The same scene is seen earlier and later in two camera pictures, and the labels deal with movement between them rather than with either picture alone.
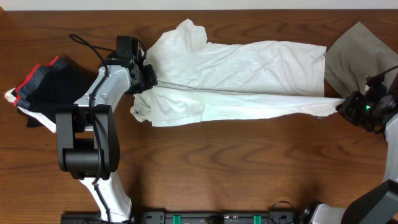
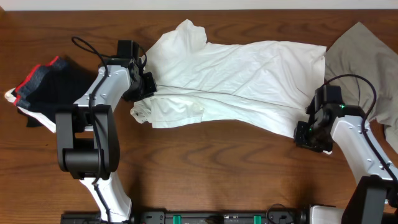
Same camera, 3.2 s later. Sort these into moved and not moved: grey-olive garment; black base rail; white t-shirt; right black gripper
Moved: right black gripper
Not moved: black base rail; grey-olive garment; white t-shirt
